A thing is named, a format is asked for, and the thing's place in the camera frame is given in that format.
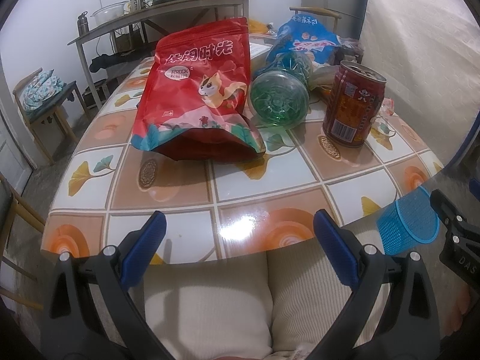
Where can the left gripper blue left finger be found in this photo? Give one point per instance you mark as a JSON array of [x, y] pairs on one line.
[[138, 249]]

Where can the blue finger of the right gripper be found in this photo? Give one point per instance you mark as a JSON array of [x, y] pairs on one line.
[[445, 209], [474, 188]]

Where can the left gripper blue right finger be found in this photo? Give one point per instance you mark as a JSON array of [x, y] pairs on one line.
[[340, 247]]

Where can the red drink can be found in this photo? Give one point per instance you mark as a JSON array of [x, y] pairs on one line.
[[355, 99]]

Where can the red snack bag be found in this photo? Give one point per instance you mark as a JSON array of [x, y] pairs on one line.
[[195, 94]]

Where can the green plastic bottle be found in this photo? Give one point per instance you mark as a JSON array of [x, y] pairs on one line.
[[279, 94]]

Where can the blue Yakult plastic bag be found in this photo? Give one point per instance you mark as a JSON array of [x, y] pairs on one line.
[[306, 35]]

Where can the blue mesh trash basket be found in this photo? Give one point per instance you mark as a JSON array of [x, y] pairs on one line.
[[408, 222]]

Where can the white mattress blue trim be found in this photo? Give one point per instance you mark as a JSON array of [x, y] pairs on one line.
[[428, 50]]

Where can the wooden chair with cushion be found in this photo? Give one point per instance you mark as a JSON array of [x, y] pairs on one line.
[[40, 97]]

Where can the black cloth on shelf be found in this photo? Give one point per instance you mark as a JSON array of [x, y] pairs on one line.
[[106, 61]]

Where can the wooden chair black seat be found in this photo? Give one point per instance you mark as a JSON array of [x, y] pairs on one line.
[[322, 12]]

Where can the steel thermos bottle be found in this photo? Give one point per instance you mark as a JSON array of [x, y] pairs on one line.
[[82, 23]]

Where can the clear plastic basin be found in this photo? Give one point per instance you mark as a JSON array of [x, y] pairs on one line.
[[109, 13]]

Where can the yellow plastic bag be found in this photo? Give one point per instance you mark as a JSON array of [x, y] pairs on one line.
[[257, 27]]

